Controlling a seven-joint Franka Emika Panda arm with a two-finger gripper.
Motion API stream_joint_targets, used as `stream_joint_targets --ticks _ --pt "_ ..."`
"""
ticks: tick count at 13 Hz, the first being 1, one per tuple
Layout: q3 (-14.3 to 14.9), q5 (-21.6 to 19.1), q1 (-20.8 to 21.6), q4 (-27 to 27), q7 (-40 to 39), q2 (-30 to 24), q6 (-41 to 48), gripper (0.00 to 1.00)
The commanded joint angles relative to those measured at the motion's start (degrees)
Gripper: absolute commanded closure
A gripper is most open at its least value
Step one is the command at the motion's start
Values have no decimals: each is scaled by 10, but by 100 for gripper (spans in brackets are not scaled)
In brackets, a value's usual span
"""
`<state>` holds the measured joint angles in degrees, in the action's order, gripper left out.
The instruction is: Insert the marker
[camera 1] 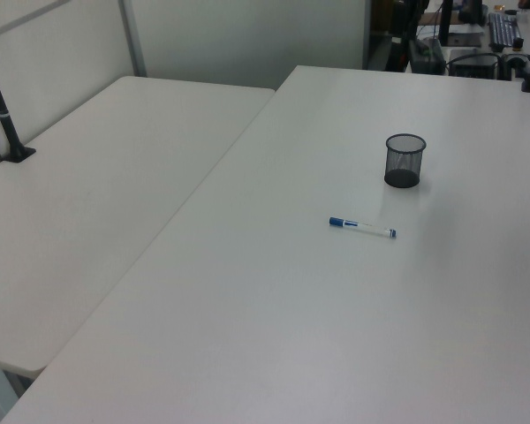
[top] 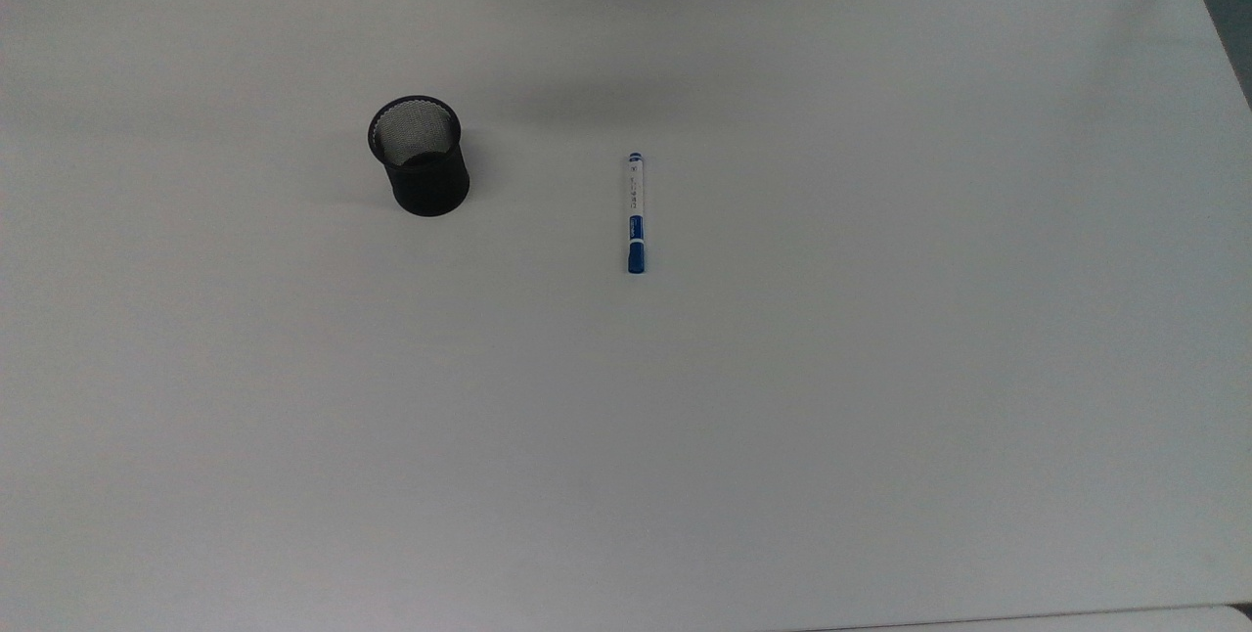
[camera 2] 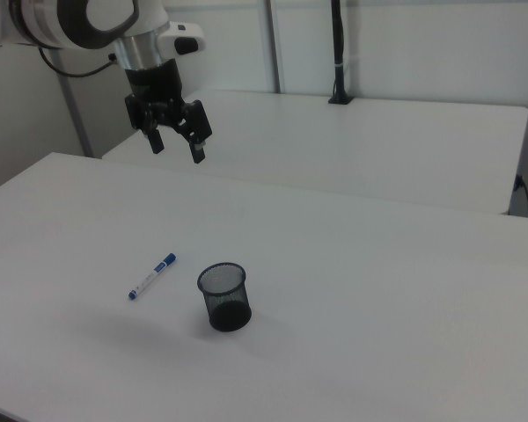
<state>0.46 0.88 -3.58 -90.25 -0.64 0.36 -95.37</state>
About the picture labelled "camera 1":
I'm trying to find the blue and white marker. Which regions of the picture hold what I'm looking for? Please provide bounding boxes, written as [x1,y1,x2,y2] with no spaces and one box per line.
[328,216,398,240]

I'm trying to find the black monitor stand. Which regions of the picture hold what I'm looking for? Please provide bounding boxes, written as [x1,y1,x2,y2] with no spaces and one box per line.
[439,0,455,47]

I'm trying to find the dark device with green part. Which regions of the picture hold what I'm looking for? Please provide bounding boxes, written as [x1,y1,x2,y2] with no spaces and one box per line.
[407,38,446,74]

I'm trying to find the black box device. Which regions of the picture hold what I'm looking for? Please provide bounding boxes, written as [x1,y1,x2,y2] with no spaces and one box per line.
[448,48,501,80]

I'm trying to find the black camera pole with base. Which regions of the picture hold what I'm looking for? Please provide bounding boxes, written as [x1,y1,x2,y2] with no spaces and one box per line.
[0,38,37,165]

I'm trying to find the black computer keyboard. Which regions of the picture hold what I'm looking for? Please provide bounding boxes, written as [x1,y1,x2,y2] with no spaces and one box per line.
[487,11,524,52]

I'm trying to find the black mesh pen cup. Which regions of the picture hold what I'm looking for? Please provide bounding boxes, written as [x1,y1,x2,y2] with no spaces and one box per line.
[383,133,428,188]

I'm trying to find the grey metal partition post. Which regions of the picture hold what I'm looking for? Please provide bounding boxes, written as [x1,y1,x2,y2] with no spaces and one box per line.
[117,0,148,78]

